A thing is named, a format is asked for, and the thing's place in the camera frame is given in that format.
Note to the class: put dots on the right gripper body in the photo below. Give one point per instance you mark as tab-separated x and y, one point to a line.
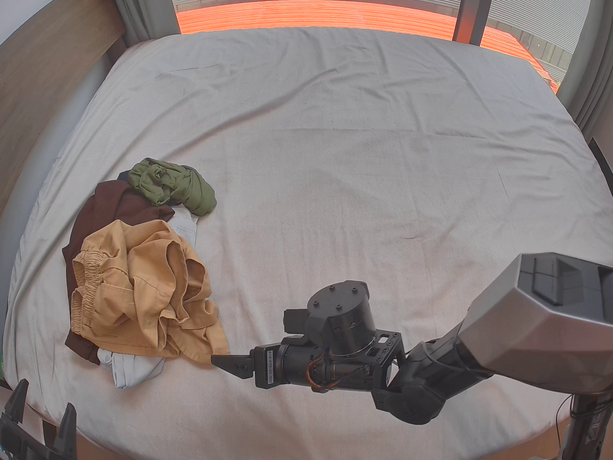
292	364

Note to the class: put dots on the pale grey garment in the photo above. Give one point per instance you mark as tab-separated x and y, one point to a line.
129	369

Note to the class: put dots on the black garment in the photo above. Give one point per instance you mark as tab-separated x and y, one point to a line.
123	176

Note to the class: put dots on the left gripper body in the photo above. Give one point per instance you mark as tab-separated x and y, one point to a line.
19	441

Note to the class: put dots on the bed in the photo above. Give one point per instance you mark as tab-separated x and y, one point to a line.
335	137

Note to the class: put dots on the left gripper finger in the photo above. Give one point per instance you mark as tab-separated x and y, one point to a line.
18	400
67	431

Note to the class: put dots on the dark brown garment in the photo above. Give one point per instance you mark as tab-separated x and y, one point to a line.
115	206

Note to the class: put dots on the green garment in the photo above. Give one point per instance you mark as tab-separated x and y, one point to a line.
186	192

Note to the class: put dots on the tan shorts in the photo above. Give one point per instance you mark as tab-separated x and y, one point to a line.
143	281

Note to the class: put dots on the grey curtain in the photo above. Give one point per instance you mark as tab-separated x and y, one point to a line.
594	65
139	3

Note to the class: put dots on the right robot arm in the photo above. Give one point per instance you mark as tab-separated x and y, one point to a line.
527	314

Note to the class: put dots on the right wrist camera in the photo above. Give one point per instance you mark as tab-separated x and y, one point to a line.
296	321

